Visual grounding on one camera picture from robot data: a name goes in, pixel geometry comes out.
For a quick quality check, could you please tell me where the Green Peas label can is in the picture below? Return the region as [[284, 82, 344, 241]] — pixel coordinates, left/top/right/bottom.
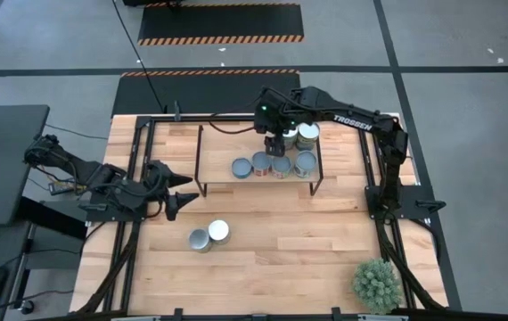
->
[[271, 154, 293, 180]]

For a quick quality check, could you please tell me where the black hazard-striped floor mat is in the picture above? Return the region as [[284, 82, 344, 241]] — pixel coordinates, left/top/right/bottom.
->
[[111, 69, 304, 118], [136, 2, 305, 46]]

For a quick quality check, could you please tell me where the Oranges label can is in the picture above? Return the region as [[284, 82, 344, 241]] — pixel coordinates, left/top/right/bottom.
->
[[188, 227, 213, 254]]

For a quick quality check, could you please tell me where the black desk foot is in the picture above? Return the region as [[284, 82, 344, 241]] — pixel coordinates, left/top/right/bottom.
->
[[17, 197, 88, 242]]

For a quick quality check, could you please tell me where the teal rimmed can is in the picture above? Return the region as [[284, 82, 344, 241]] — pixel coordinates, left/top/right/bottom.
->
[[231, 157, 254, 180]]

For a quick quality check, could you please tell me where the mixed vegetables can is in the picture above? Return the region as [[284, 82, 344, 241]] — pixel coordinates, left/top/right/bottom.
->
[[293, 150, 318, 179]]

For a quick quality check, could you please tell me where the wooden shelf with black legs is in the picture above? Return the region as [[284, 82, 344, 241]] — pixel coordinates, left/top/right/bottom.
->
[[193, 123, 325, 198]]

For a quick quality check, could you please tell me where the small green artificial plant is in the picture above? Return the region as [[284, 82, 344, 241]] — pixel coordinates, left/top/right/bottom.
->
[[351, 258, 405, 316]]

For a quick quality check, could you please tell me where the Carrots label can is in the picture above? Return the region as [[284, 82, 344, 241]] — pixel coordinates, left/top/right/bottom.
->
[[207, 218, 232, 245]]

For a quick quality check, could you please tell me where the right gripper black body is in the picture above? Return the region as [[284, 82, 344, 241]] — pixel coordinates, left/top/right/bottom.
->
[[253, 100, 290, 141]]

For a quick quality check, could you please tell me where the long black floor cable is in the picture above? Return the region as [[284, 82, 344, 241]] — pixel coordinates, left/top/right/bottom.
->
[[111, 0, 168, 113]]

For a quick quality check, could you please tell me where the grey desk top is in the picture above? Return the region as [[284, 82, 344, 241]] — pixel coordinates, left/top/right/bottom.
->
[[0, 104, 51, 228]]

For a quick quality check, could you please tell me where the dark gripper cable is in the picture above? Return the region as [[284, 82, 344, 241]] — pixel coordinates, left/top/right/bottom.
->
[[209, 109, 258, 136]]

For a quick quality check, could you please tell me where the Peaches label can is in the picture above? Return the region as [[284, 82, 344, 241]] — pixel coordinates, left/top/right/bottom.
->
[[282, 127, 299, 152]]

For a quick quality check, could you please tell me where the thin black floor cable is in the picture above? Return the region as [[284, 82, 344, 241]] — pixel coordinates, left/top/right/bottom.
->
[[44, 122, 109, 142]]

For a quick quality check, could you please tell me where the red tomato can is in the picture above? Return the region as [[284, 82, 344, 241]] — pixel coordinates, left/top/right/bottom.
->
[[251, 151, 273, 177]]

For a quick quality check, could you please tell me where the black power brick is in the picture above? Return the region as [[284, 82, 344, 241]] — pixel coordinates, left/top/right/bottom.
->
[[48, 180, 77, 196]]

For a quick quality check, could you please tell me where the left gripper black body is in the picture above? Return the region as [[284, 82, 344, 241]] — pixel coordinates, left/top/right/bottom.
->
[[142, 159, 171, 211]]

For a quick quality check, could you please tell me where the blue sweet peas can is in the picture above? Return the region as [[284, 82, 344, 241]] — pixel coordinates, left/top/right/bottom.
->
[[296, 121, 322, 152]]

